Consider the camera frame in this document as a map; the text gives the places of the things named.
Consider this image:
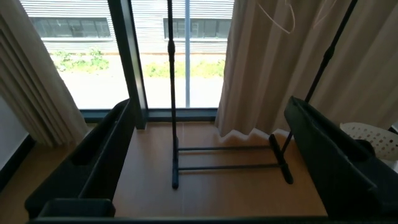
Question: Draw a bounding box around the beige curtain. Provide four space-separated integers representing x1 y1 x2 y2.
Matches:
214 0 398 138
0 0 90 147

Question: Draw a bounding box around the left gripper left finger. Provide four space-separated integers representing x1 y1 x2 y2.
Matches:
24 98 137 218

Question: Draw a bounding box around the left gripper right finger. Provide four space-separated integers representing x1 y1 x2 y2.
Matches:
284 96 398 218

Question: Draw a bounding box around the white laundry basket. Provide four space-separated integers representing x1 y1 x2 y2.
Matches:
339 122 398 172

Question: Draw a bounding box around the black clothes rack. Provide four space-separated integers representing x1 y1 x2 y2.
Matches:
167 0 359 190

